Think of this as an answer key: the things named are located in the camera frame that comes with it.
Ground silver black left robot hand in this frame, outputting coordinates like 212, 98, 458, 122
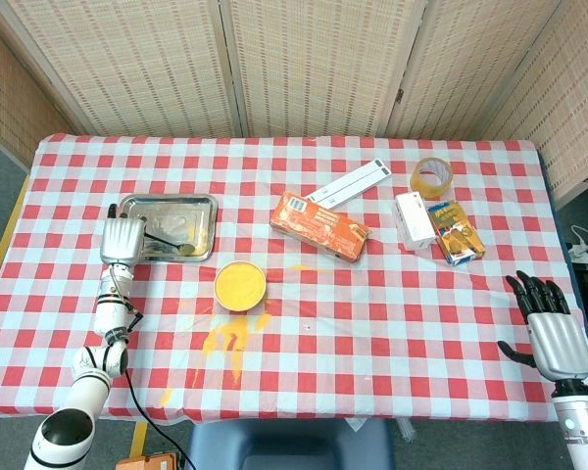
100, 203, 148, 266

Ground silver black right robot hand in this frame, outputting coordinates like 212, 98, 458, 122
498, 269, 588, 382

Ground dark metal spoon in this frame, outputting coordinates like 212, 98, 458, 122
143, 229, 196, 256

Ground yellow bowl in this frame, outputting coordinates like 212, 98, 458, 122
213, 260, 269, 313

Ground yellow powder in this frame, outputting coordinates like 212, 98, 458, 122
190, 311, 273, 388

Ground rectangular steel tray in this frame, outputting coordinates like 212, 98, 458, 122
117, 193, 220, 263

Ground white power strip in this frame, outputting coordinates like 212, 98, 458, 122
567, 223, 588, 260

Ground colourful crayon box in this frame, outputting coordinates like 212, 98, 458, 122
425, 199, 487, 267

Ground red white checked tablecloth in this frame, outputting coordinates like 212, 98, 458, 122
0, 132, 588, 423

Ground small white cardboard box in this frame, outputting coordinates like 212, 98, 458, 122
394, 191, 438, 252

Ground orange cardboard carton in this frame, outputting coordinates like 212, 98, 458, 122
269, 190, 372, 264

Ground clear yellowish tape roll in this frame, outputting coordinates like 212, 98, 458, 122
410, 157, 454, 201

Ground orange device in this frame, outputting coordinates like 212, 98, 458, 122
115, 452, 182, 470

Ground long flat white box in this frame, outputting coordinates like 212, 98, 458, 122
304, 157, 384, 203
316, 165, 392, 208

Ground dark blue chair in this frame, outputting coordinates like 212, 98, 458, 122
184, 416, 396, 470

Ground woven folding screen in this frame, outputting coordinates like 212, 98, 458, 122
0, 0, 588, 210

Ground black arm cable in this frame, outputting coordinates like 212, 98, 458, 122
124, 307, 197, 470

